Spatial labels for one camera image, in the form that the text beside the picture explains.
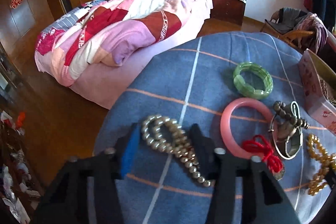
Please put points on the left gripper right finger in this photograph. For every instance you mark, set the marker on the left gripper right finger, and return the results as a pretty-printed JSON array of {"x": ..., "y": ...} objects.
[{"x": 263, "y": 201}]

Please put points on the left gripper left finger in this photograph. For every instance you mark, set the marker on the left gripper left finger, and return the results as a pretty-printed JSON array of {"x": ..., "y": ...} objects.
[{"x": 66, "y": 198}]

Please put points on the pink bangle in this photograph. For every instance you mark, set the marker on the pink bangle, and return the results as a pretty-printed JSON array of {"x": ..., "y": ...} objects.
[{"x": 236, "y": 130}]

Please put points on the silver wristwatch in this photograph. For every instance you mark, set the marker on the silver wristwatch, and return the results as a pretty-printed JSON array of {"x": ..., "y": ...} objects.
[{"x": 286, "y": 129}]

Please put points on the blue plaid tablecloth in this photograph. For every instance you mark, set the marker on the blue plaid tablecloth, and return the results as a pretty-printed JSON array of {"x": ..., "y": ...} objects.
[{"x": 191, "y": 83}]

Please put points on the pink floral tin box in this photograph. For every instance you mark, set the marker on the pink floral tin box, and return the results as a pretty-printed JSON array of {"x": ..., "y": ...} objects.
[{"x": 318, "y": 81}]

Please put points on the bed with patchwork quilt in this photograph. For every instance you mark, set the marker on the bed with patchwork quilt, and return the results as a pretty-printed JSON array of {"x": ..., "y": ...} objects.
[{"x": 99, "y": 48}]

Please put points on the wicker chair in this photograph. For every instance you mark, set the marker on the wicker chair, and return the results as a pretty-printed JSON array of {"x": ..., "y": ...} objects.
[{"x": 282, "y": 25}]

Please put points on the clothes draped on chair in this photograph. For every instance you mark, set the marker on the clothes draped on chair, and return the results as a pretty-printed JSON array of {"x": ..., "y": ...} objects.
[{"x": 313, "y": 23}]

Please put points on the dark wood nightstand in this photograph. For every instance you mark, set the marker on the dark wood nightstand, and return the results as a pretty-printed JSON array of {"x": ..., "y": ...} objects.
[{"x": 228, "y": 10}]

